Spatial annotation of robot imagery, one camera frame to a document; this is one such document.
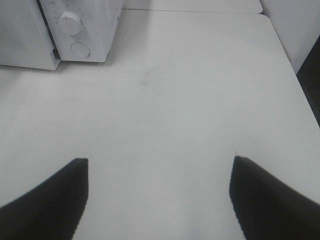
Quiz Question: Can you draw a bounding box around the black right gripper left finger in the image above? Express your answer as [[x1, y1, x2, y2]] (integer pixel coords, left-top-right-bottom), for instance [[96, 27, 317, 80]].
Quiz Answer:
[[0, 158, 89, 240]]

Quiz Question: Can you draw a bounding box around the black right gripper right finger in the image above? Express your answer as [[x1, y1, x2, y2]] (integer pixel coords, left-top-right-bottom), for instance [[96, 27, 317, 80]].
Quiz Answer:
[[229, 156, 320, 240]]

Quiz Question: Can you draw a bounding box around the white microwave oven body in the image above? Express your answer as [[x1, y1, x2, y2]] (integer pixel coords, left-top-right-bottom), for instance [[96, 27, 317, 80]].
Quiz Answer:
[[40, 0, 124, 62]]

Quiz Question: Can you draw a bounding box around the round white door button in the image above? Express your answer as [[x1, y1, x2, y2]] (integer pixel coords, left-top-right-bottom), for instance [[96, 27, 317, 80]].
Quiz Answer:
[[70, 42, 90, 58]]

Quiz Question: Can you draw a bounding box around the white lower timer knob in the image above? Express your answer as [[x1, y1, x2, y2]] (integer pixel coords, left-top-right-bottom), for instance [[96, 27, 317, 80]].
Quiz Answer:
[[58, 11, 86, 36]]

